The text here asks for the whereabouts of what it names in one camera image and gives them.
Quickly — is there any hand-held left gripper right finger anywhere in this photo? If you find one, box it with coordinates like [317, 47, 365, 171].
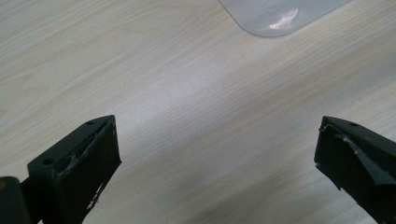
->
[313, 116, 396, 224]

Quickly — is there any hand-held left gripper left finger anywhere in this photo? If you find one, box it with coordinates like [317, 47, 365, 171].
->
[27, 115, 121, 224]

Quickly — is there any clear plastic drawer cabinet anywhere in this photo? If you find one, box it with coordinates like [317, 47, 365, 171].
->
[219, 0, 352, 38]

